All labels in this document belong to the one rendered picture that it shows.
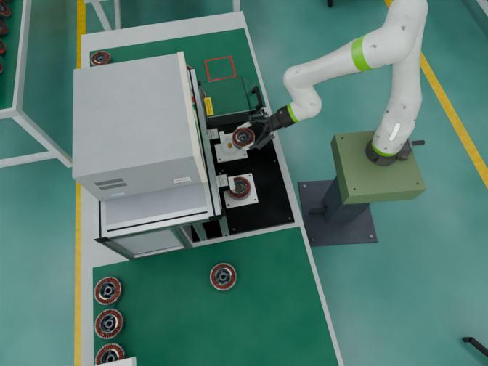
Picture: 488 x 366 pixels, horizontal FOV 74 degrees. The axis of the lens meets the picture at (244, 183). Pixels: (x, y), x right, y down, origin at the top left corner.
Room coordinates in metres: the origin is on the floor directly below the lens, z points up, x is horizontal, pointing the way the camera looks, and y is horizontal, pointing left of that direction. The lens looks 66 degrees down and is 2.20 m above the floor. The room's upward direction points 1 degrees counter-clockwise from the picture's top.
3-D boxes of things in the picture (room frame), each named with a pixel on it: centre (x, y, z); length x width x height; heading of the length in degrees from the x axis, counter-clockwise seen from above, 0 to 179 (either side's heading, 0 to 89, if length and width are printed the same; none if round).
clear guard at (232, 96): (0.89, 0.08, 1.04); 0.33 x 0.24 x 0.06; 100
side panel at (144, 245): (0.32, 0.38, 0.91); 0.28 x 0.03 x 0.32; 100
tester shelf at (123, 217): (0.65, 0.36, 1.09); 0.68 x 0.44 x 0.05; 10
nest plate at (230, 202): (0.59, 0.02, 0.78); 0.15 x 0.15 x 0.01; 10
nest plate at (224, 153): (0.83, 0.07, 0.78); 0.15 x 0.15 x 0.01; 10
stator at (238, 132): (0.84, 0.00, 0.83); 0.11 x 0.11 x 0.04
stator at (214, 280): (0.20, 0.10, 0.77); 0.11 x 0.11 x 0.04
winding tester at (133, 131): (0.67, 0.36, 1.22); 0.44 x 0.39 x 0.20; 10
